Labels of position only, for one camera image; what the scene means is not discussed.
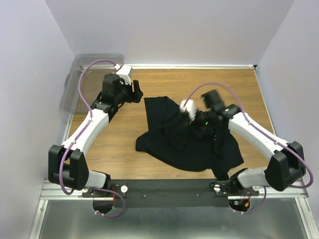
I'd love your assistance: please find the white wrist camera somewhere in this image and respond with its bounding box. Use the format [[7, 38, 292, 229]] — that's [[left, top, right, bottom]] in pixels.
[[179, 99, 197, 121], [114, 64, 133, 85]]

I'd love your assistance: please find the clear plastic bin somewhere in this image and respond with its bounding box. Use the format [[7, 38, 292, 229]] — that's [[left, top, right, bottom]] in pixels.
[[60, 53, 125, 114]]

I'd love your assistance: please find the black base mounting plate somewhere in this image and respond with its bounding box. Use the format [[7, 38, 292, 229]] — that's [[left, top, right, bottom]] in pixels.
[[82, 179, 259, 209]]

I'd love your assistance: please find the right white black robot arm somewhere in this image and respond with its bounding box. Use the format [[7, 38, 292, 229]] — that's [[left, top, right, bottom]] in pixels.
[[179, 90, 306, 195]]

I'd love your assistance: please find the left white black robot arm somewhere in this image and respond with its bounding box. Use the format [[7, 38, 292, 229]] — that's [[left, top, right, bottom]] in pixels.
[[48, 74, 143, 197]]

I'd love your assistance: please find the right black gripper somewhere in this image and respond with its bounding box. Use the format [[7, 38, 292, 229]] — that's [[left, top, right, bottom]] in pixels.
[[184, 106, 214, 138]]

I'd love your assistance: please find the black t shirt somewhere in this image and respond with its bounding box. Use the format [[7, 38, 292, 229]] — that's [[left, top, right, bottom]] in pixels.
[[136, 97, 244, 180]]

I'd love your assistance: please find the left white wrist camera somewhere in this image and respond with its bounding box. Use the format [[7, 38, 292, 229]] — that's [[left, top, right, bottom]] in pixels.
[[114, 64, 133, 85]]

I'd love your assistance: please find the aluminium frame rail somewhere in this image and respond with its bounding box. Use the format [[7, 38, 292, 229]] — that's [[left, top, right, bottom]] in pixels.
[[41, 177, 310, 200]]

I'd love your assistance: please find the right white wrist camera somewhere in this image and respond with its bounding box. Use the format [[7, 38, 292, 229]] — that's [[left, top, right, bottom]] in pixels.
[[179, 99, 197, 121]]

